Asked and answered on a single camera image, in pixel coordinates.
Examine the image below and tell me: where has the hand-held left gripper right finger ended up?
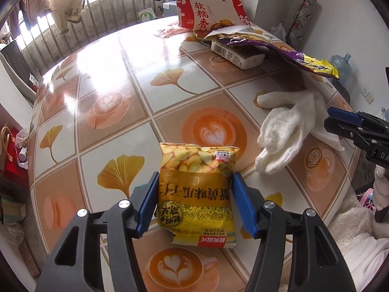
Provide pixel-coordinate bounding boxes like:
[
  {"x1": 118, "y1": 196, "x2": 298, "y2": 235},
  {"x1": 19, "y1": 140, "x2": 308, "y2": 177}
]
[{"x1": 231, "y1": 172, "x2": 356, "y2": 292}]

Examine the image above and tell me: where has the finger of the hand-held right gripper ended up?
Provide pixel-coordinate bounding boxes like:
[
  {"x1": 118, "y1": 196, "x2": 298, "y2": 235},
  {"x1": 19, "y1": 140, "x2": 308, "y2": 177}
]
[
  {"x1": 327, "y1": 107, "x2": 363, "y2": 122},
  {"x1": 323, "y1": 117, "x2": 370, "y2": 146}
]

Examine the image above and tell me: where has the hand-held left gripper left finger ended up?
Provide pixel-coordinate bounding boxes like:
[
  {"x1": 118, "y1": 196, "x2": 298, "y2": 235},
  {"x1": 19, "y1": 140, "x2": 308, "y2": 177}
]
[{"x1": 35, "y1": 171, "x2": 160, "y2": 292}]

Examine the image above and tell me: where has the yellow seed snack packet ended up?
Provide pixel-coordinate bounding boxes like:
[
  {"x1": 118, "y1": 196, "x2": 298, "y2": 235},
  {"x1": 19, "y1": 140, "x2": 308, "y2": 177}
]
[{"x1": 158, "y1": 142, "x2": 240, "y2": 248}]

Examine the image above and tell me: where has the white cloth glove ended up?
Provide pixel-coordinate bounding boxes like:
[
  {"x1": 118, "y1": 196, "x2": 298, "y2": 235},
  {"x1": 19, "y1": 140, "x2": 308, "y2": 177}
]
[{"x1": 254, "y1": 91, "x2": 345, "y2": 175}]

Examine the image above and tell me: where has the purple snack bag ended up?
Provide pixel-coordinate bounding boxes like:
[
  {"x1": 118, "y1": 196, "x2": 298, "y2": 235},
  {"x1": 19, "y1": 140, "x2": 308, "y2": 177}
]
[{"x1": 204, "y1": 26, "x2": 340, "y2": 80}]

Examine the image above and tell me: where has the red white paper snack bag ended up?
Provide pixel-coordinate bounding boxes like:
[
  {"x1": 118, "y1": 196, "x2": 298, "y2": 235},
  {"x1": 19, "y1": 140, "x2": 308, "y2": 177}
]
[{"x1": 173, "y1": 0, "x2": 251, "y2": 38}]

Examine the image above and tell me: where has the grey rice cooker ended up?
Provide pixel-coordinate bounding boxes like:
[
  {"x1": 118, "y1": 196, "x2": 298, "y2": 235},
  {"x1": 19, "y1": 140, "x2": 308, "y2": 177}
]
[{"x1": 336, "y1": 81, "x2": 352, "y2": 102}]

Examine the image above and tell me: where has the clear water jug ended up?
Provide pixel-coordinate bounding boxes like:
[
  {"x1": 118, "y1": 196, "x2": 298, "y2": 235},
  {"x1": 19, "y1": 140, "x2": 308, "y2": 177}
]
[{"x1": 329, "y1": 52, "x2": 353, "y2": 87}]

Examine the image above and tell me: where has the white fleece cloth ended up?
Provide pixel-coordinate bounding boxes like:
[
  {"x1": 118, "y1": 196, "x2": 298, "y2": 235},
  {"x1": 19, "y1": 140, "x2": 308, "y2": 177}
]
[{"x1": 327, "y1": 164, "x2": 389, "y2": 292}]

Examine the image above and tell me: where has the floral patterned board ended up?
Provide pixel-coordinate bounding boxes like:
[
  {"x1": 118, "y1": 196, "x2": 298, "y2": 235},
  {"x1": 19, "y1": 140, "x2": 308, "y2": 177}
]
[{"x1": 287, "y1": 0, "x2": 322, "y2": 49}]

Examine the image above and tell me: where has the white plastic bag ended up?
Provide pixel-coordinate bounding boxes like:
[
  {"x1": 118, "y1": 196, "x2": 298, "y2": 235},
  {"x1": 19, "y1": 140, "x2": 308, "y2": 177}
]
[{"x1": 269, "y1": 23, "x2": 288, "y2": 41}]

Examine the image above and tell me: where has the small white box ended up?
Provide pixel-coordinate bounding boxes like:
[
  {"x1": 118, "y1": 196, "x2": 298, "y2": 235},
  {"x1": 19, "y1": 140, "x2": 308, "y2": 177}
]
[{"x1": 211, "y1": 38, "x2": 266, "y2": 70}]

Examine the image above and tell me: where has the red brick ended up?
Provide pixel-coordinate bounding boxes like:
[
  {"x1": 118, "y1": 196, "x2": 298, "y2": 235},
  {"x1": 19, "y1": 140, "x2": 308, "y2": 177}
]
[{"x1": 20, "y1": 240, "x2": 40, "y2": 277}]

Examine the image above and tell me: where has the green cardboard box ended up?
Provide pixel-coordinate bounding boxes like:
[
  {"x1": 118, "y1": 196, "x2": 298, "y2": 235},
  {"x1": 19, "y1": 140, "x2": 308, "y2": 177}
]
[{"x1": 0, "y1": 195, "x2": 26, "y2": 224}]

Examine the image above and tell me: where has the red gift bag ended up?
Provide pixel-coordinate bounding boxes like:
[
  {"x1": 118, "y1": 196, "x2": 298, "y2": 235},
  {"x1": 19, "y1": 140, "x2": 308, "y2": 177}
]
[{"x1": 3, "y1": 155, "x2": 31, "y2": 177}]

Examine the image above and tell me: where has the brown paper bag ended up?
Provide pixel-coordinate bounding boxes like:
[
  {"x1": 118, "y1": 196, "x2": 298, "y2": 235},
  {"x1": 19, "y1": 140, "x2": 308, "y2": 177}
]
[{"x1": 0, "y1": 126, "x2": 19, "y2": 174}]

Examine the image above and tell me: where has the white paper bag green logo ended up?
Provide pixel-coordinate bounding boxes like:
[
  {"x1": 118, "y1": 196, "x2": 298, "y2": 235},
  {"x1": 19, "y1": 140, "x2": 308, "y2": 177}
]
[{"x1": 137, "y1": 5, "x2": 157, "y2": 23}]

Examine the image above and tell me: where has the dark wooden board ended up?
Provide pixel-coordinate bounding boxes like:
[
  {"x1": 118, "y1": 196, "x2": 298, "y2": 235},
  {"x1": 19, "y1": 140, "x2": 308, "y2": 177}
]
[{"x1": 0, "y1": 41, "x2": 34, "y2": 107}]

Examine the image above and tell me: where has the metal balcony railing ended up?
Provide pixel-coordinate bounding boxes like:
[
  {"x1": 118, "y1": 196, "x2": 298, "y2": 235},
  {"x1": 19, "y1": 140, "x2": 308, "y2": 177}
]
[{"x1": 0, "y1": 0, "x2": 183, "y2": 76}]

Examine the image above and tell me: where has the beige printed hanging cloth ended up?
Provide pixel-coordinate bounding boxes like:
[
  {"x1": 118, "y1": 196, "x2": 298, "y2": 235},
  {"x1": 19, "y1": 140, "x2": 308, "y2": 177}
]
[{"x1": 53, "y1": 0, "x2": 88, "y2": 34}]

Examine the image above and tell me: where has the tan hanging jacket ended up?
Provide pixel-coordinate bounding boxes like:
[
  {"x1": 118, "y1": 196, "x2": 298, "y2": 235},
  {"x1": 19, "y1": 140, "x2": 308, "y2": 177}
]
[{"x1": 27, "y1": 0, "x2": 55, "y2": 25}]

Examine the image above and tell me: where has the wall socket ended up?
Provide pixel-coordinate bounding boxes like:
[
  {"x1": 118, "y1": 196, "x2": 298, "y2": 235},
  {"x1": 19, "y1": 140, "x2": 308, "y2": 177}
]
[{"x1": 362, "y1": 85, "x2": 375, "y2": 104}]

